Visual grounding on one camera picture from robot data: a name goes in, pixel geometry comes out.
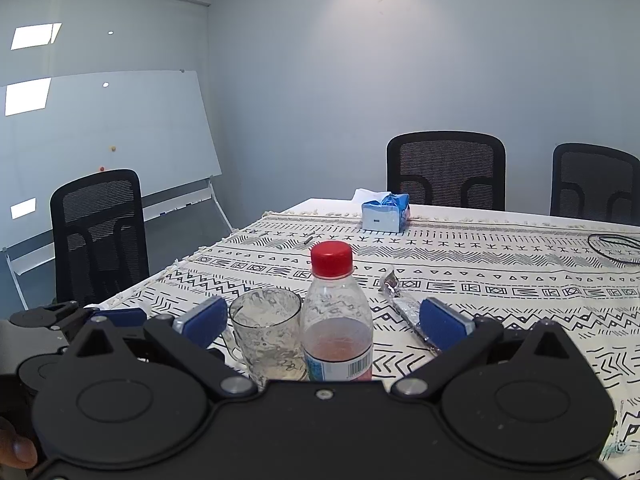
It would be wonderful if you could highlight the whiteboard on stand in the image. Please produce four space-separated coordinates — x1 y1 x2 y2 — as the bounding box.
0 70 234 311

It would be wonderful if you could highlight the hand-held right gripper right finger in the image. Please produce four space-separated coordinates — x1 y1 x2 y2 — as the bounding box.
391 297 592 397

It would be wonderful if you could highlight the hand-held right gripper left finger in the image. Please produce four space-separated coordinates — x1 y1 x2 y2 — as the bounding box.
64 296 259 402

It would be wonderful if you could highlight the black and white patterned tablecloth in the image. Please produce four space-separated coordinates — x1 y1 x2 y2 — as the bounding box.
85 199 640 480

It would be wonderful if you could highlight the clear glass cup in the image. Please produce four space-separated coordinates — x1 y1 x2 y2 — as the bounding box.
222 288 308 389

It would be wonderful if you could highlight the blue tissue pack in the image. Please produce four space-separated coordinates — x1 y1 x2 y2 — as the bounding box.
352 188 412 234

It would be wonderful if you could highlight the black mesh office chair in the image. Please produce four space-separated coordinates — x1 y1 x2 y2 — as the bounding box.
550 143 640 222
386 131 507 211
50 169 151 309

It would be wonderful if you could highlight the silver foil wrapper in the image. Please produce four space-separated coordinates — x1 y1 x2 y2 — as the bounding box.
378 269 442 354

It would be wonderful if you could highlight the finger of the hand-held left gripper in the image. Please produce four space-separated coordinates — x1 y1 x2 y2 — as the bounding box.
9 301 147 345

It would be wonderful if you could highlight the person's left hand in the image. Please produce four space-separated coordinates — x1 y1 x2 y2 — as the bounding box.
0 416 39 471

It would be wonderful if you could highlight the black cable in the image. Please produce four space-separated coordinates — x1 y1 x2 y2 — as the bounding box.
587 232 640 267

